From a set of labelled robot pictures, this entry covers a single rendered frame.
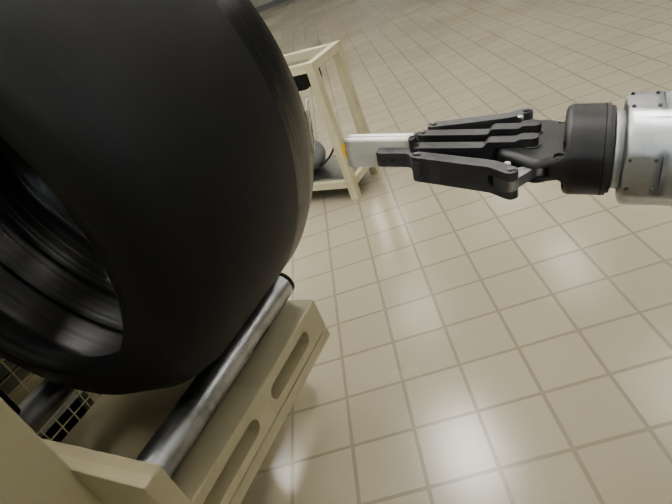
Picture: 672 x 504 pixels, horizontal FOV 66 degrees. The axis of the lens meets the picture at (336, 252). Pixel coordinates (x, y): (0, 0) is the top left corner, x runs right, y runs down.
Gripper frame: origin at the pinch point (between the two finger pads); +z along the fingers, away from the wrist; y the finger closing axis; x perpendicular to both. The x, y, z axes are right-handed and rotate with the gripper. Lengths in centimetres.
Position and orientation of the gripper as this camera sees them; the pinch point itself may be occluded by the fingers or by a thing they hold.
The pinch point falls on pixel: (381, 150)
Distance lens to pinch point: 52.3
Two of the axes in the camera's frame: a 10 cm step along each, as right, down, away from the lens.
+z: -9.1, -0.8, 4.1
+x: 1.9, 8.0, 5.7
